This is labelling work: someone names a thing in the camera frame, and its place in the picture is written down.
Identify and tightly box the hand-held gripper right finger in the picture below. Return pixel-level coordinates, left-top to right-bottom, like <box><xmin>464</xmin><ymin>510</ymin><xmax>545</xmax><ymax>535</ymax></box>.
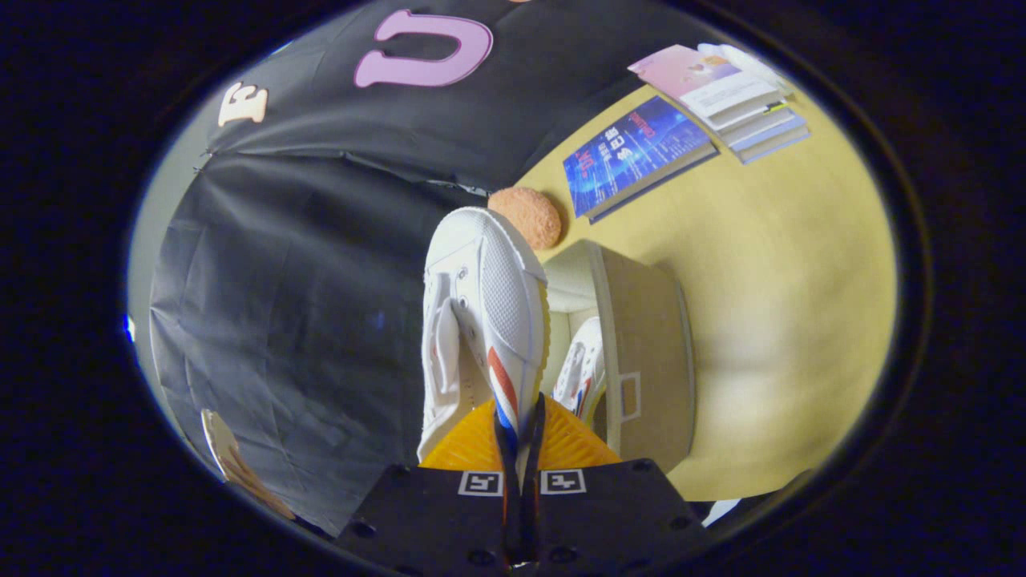
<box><xmin>519</xmin><ymin>392</ymin><xmax>712</xmax><ymax>576</ymax></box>

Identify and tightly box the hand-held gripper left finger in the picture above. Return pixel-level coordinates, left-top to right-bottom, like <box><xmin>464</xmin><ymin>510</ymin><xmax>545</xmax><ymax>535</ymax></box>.
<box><xmin>333</xmin><ymin>399</ymin><xmax>520</xmax><ymax>576</ymax></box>

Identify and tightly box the white canvas shoe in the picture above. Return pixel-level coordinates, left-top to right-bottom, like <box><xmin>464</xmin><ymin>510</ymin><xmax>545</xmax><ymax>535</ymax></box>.
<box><xmin>551</xmin><ymin>317</ymin><xmax>608</xmax><ymax>427</ymax></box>
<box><xmin>417</xmin><ymin>207</ymin><xmax>552</xmax><ymax>466</ymax></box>

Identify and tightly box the beige fabric storage box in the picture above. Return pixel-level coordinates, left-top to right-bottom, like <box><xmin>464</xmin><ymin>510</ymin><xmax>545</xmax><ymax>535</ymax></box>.
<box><xmin>541</xmin><ymin>240</ymin><xmax>697</xmax><ymax>474</ymax></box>

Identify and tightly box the pink round sponge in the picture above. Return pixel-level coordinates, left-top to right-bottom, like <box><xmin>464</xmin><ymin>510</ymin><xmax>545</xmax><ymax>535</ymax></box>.
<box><xmin>487</xmin><ymin>187</ymin><xmax>563</xmax><ymax>251</ymax></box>

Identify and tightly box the blue cover book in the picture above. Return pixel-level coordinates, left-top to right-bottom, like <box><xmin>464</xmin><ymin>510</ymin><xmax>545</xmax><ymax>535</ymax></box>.
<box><xmin>563</xmin><ymin>95</ymin><xmax>720</xmax><ymax>225</ymax></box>

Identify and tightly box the light blue spine book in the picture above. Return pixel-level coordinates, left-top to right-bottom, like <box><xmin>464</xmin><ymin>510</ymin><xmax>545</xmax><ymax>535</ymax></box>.
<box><xmin>737</xmin><ymin>128</ymin><xmax>811</xmax><ymax>166</ymax></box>

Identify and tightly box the white spine book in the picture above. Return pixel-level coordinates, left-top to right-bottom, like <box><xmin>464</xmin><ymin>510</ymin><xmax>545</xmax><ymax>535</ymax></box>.
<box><xmin>720</xmin><ymin>108</ymin><xmax>804</xmax><ymax>150</ymax></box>

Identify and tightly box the pink cover book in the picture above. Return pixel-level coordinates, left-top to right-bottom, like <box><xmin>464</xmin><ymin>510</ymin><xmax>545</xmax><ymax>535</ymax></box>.
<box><xmin>629</xmin><ymin>44</ymin><xmax>784</xmax><ymax>123</ymax></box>

